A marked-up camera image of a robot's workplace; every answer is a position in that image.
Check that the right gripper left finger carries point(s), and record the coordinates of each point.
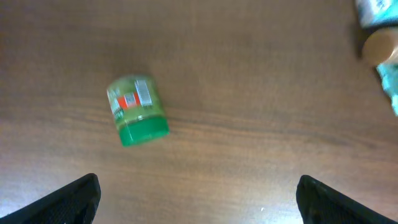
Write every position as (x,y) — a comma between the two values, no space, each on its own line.
(75,203)

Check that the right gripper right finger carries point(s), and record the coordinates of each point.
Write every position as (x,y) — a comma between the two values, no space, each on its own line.
(321,204)

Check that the light green item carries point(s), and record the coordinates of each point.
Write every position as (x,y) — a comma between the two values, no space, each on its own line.
(137,109)

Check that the mint green wipes pouch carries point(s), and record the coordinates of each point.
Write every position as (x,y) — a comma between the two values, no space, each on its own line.
(388,75)

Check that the white floral cream tube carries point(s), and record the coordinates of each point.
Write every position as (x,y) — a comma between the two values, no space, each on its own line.
(381,47)

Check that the small teal tissue pack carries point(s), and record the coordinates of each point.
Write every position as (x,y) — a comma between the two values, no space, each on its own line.
(372,13)

